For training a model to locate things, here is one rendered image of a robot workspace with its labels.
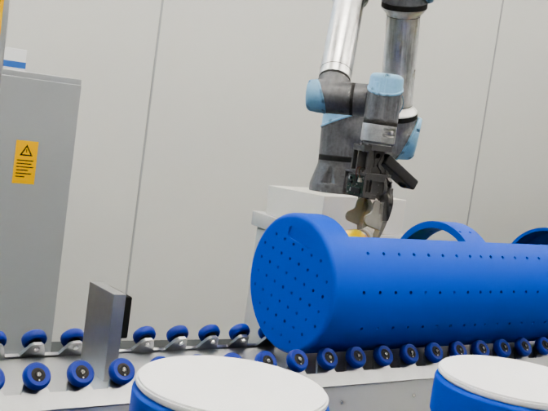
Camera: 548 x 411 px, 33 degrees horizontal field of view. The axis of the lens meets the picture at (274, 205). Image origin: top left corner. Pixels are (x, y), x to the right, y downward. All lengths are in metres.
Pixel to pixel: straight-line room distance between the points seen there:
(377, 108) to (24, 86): 1.52
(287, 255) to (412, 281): 0.26
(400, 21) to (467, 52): 3.57
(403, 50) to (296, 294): 0.80
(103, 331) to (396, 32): 1.14
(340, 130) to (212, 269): 2.68
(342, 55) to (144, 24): 2.64
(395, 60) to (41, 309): 1.59
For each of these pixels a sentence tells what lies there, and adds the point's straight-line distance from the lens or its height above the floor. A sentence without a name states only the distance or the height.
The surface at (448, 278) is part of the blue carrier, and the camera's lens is 1.98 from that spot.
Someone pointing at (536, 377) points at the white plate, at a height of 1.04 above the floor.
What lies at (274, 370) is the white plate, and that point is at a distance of 1.44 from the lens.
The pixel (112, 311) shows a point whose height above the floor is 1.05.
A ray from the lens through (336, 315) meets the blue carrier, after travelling 1.79.
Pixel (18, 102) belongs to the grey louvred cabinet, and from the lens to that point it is 3.19.
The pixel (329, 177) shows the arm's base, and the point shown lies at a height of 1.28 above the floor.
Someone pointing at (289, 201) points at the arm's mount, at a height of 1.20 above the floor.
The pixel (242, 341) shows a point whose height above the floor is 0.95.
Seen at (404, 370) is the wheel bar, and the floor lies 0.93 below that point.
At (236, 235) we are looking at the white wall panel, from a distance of 5.07.
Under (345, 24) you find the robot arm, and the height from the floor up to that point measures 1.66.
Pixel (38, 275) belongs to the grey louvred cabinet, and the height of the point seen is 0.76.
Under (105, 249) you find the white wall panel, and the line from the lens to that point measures 4.75.
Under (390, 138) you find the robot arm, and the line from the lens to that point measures 2.00.
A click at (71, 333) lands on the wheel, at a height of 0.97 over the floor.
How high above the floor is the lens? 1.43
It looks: 6 degrees down
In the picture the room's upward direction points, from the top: 8 degrees clockwise
